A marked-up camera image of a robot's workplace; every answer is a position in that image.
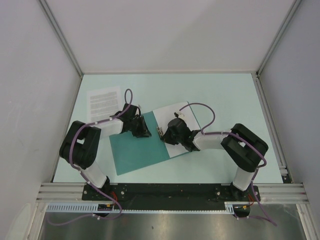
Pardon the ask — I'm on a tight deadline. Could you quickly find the chrome folder clip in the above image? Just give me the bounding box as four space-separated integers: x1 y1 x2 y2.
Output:
156 126 164 138

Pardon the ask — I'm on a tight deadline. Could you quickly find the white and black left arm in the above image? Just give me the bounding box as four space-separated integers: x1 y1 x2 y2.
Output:
59 103 152 200

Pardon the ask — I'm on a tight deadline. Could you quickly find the teal folder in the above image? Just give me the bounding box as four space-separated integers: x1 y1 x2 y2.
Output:
108 101 203 176

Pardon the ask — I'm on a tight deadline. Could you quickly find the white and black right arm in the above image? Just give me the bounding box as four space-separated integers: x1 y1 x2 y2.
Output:
158 117 269 201

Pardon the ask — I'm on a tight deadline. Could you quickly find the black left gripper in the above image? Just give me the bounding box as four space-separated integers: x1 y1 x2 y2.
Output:
129 115 151 138

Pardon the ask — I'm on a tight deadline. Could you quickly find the grey slotted cable duct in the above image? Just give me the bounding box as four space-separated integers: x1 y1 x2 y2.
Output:
46 203 234 215

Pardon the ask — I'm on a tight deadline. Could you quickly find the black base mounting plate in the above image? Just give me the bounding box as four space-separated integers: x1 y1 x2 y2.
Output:
82 182 261 208

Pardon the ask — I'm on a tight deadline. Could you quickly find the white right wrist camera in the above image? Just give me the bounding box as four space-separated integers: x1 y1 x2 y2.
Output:
174 112 185 119

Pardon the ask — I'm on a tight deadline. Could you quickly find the printed white paper sheet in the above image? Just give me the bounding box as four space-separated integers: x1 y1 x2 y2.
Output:
86 86 123 123

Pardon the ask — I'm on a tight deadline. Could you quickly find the aluminium frame rail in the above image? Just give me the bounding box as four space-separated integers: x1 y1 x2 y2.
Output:
36 182 309 204

